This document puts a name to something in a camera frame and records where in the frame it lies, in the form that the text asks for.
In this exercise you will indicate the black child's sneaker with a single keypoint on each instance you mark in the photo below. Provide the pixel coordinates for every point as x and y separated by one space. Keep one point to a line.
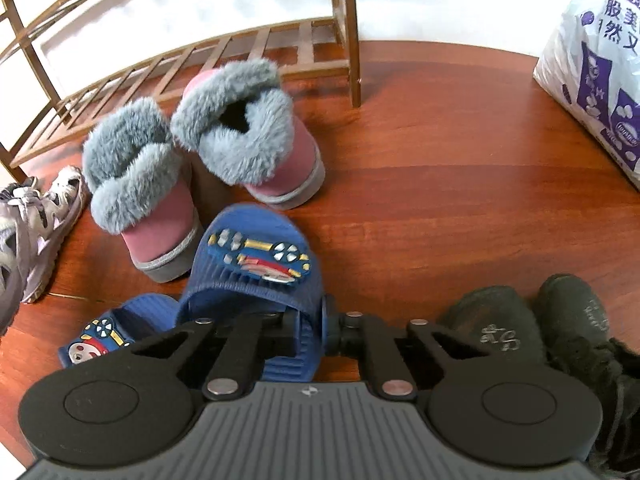
490 320
590 330

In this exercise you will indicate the pink boot grey fur cuff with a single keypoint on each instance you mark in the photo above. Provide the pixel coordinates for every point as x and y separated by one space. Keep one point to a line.
295 160
160 230

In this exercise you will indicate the blue car-patch slipper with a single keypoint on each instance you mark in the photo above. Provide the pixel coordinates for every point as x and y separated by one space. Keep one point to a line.
145 315
250 285

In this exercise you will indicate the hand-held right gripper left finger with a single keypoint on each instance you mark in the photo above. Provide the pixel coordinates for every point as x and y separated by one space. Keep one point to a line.
280 335

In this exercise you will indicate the purple mesh sneaker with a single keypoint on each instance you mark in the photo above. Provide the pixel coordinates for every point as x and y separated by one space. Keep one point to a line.
45 240

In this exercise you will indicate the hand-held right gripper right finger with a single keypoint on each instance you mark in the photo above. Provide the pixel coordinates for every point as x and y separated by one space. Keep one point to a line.
345 335

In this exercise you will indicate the white plastic bag purple print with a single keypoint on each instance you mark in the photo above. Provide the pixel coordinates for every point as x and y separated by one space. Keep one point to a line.
590 85

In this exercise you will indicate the brown wooden shoe rack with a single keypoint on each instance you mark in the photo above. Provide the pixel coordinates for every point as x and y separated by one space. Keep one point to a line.
347 35

